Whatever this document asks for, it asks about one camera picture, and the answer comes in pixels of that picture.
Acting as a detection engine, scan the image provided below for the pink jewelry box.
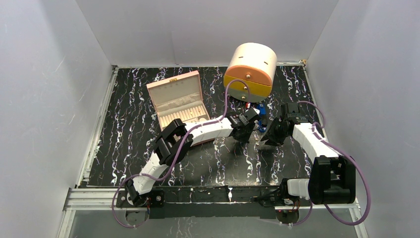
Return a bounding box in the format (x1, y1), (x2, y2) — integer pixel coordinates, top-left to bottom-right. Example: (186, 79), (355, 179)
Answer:
(147, 70), (210, 131)

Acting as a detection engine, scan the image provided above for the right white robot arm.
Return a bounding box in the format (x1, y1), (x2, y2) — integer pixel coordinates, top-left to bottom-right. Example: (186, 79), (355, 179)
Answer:
(261, 103), (356, 205)

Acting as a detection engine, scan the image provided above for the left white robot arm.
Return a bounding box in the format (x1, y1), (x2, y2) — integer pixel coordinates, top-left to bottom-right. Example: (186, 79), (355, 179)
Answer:
(124, 108), (261, 206)

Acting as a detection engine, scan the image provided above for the blue stapler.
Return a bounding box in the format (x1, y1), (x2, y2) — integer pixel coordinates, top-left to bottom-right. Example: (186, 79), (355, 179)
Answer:
(257, 102), (268, 132)

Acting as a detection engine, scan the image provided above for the round three-drawer organizer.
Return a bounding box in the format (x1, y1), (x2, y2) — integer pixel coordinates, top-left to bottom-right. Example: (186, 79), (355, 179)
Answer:
(223, 43), (277, 103)

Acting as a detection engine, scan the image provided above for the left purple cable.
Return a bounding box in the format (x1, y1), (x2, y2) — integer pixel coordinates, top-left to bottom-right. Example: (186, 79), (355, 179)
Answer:
(111, 79), (252, 229)

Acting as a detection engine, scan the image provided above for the purple cable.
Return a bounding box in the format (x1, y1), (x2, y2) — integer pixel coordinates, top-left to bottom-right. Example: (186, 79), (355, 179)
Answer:
(111, 79), (252, 229)
(288, 101), (372, 227)

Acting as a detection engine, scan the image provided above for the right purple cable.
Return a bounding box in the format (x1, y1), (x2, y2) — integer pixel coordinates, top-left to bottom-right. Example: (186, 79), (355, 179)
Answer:
(288, 101), (372, 227)

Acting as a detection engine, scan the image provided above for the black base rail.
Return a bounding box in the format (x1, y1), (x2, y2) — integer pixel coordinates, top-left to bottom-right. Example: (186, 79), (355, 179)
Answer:
(144, 185), (311, 220)

